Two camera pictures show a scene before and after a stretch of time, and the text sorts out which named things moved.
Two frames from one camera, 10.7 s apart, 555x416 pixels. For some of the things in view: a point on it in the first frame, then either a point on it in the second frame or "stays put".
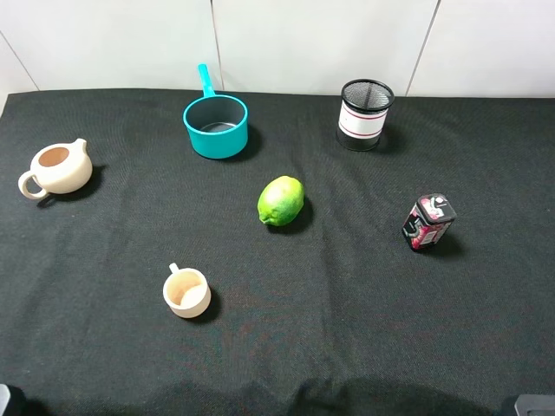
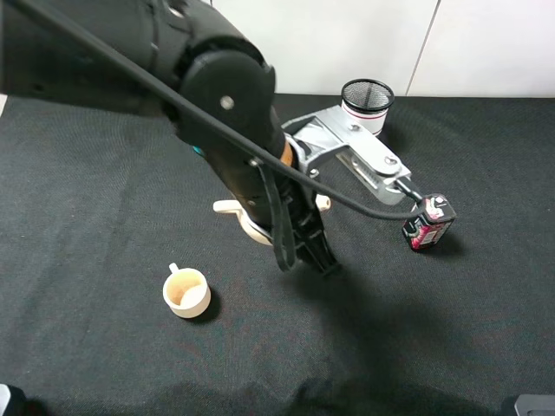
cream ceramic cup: (186, 292) stays put
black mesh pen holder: (362, 111) stays put
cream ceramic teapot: (60, 168) → (323, 204)
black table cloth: (331, 315) stays put
